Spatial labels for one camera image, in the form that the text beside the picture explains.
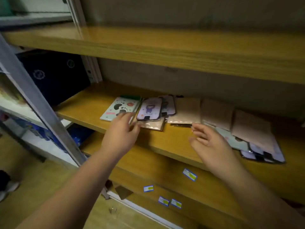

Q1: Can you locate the person's left hand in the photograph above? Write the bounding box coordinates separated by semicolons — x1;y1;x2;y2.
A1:
100;112;141;163

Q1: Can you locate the person's right hand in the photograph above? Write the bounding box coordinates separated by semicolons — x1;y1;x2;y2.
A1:
188;123;244;184

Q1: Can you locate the cartoon girl card packets stack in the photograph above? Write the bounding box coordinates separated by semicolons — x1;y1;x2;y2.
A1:
247;138;286;164
239;149;265;163

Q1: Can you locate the wooden shelf board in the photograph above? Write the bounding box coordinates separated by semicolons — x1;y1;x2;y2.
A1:
54;80;305;205
80;131;305;229
1;22;305;85
106;167;253;229

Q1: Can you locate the person's right forearm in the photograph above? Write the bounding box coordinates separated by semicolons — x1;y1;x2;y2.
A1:
224;164;305;229

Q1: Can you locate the person's left forearm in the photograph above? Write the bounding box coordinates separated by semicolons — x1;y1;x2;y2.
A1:
14;146;125;229

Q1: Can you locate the person's shoe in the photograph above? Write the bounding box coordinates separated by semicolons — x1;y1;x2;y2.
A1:
0;180;21;203

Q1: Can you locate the blue plastic bag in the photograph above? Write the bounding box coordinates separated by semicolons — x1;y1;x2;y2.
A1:
9;114;95;152

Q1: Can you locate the dark blue box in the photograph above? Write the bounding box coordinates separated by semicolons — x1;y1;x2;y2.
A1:
16;49;92;108

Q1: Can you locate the colourful printed box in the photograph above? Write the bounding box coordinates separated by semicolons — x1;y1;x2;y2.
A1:
0;73;25;106

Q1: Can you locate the teal box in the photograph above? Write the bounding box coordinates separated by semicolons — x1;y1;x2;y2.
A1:
0;0;16;17

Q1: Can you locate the metal shelf post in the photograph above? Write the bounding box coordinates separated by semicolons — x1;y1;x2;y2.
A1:
65;0;103;83
0;33;87;167

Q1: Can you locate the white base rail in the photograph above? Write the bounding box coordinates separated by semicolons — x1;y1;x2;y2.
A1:
106;191;184;229

